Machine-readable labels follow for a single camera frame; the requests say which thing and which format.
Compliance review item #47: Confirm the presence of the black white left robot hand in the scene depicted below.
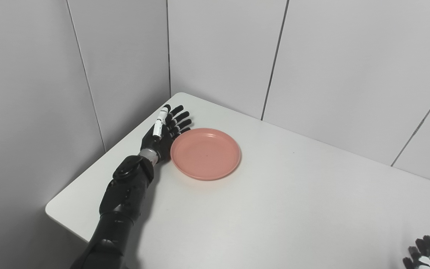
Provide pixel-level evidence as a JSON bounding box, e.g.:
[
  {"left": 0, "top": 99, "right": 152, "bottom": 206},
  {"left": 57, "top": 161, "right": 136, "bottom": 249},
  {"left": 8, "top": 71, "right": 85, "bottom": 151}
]
[{"left": 140, "top": 104, "right": 193, "bottom": 162}]

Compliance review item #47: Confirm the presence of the pink round plate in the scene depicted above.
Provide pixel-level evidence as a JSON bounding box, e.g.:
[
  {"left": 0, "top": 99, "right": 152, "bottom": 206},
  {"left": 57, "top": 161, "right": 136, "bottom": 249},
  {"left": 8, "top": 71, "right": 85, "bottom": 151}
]
[{"left": 170, "top": 128, "right": 242, "bottom": 181}]

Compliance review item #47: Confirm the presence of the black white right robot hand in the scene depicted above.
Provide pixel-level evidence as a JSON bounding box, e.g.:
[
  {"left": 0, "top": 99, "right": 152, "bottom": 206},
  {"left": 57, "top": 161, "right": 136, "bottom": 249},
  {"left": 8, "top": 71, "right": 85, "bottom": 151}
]
[{"left": 403, "top": 235, "right": 430, "bottom": 269}]

